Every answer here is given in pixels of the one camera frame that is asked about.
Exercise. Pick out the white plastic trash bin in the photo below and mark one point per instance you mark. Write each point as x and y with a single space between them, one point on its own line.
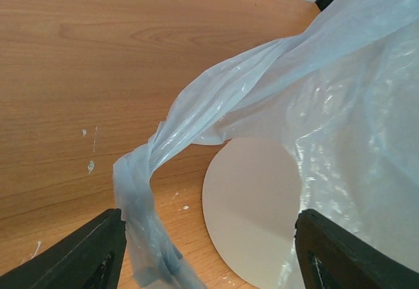
250 201

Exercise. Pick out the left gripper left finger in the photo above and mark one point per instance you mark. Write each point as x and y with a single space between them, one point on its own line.
90 257

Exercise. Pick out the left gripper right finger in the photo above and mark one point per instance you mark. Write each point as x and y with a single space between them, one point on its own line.
331 257

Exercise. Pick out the translucent blue trash bag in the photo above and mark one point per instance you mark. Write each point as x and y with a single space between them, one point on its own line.
341 98

